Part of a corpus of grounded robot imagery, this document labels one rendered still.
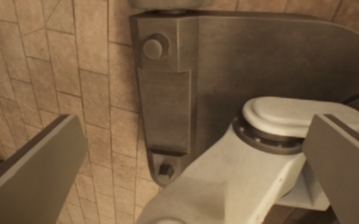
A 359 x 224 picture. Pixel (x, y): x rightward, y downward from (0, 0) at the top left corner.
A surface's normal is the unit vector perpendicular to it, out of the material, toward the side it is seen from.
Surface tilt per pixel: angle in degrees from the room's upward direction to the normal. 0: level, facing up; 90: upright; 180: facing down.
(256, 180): 90
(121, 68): 0
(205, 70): 0
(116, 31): 0
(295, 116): 90
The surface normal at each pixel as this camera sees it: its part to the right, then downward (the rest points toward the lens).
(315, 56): -0.22, 0.51
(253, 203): -0.02, -0.85
